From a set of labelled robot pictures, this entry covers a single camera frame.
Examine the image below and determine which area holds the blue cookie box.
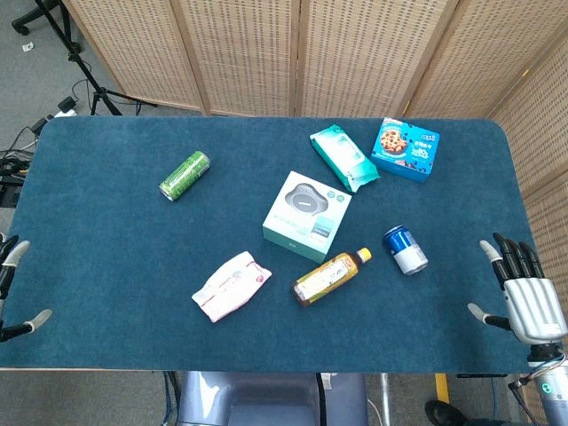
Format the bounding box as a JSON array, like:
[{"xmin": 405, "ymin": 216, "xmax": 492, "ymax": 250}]
[{"xmin": 370, "ymin": 116, "xmax": 441, "ymax": 184}]

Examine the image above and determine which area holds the black cable bundle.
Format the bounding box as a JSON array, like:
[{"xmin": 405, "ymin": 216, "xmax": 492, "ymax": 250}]
[{"xmin": 0, "ymin": 115, "xmax": 51, "ymax": 209}]

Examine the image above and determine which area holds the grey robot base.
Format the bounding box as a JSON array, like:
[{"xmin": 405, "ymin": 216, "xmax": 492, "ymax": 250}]
[{"xmin": 176, "ymin": 371, "xmax": 369, "ymax": 426}]

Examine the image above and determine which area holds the black office chair base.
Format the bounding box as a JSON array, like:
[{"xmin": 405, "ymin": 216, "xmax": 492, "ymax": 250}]
[{"xmin": 11, "ymin": 0, "xmax": 82, "ymax": 53}]

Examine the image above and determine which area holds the pink and white tissue pack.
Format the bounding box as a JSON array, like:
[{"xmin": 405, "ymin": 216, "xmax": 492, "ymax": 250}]
[{"xmin": 191, "ymin": 250, "xmax": 272, "ymax": 324}]

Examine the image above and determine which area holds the blue table mat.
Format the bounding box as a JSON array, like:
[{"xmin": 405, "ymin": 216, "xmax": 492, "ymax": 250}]
[{"xmin": 0, "ymin": 115, "xmax": 536, "ymax": 374}]

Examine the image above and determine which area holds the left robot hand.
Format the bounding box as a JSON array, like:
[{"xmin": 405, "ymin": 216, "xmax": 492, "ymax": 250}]
[{"xmin": 0, "ymin": 234, "xmax": 53, "ymax": 343}]

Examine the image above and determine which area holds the teal wet wipes pack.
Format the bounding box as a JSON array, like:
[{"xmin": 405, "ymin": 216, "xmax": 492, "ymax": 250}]
[{"xmin": 309, "ymin": 125, "xmax": 382, "ymax": 193}]

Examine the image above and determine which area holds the blue and white drink can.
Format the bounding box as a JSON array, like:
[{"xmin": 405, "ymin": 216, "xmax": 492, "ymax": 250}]
[{"xmin": 383, "ymin": 224, "xmax": 430, "ymax": 277}]

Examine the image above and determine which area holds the yellow-capped tea bottle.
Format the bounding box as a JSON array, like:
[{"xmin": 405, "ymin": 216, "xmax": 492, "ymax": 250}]
[{"xmin": 291, "ymin": 247, "xmax": 374, "ymax": 308}]

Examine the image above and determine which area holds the green drink can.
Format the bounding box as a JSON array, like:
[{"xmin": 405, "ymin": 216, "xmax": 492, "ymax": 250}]
[{"xmin": 158, "ymin": 150, "xmax": 212, "ymax": 202}]

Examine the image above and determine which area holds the white and teal product box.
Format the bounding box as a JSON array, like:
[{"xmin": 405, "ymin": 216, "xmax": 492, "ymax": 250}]
[{"xmin": 262, "ymin": 170, "xmax": 353, "ymax": 264}]

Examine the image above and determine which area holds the woven folding screen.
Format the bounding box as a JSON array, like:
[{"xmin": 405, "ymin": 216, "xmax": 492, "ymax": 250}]
[{"xmin": 61, "ymin": 0, "xmax": 568, "ymax": 312}]

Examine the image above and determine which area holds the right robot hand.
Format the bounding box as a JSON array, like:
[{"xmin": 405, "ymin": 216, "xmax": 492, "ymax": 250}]
[{"xmin": 467, "ymin": 232, "xmax": 568, "ymax": 345}]

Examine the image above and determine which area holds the black tripod stand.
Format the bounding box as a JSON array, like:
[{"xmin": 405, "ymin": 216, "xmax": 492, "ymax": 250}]
[{"xmin": 34, "ymin": 0, "xmax": 157, "ymax": 117}]

